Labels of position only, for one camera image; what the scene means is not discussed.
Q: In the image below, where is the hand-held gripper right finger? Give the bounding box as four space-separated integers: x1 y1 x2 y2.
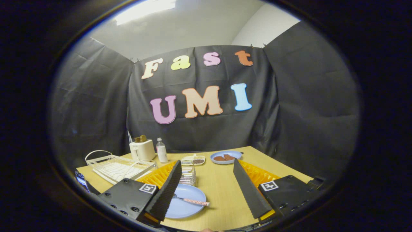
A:
233 158 320 221

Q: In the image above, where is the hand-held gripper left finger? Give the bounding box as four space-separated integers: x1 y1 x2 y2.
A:
97 159 183 227

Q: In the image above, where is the metal wire basket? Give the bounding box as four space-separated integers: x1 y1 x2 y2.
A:
180 162 197 187

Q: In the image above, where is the light blue plate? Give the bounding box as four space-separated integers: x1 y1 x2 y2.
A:
164 184 207 219

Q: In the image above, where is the spoon with red checked handle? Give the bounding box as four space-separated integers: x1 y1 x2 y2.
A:
173 194 210 207

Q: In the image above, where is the white wire dish rack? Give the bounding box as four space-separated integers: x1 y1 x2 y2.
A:
85 150 158 185

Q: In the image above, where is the white divided dish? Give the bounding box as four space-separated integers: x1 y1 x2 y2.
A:
181 154 206 166

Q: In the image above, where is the small blue plate with food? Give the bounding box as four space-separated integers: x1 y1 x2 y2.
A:
210 150 243 165

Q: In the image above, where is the clear plastic bottle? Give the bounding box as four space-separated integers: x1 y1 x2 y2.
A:
156 138 168 163

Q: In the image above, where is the white toaster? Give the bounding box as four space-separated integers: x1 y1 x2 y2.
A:
129 139 156 161

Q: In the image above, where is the dark device with screen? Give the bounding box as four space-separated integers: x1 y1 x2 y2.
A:
75 170 92 194

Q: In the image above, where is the black backdrop cloth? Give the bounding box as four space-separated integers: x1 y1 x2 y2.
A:
48 21 360 181

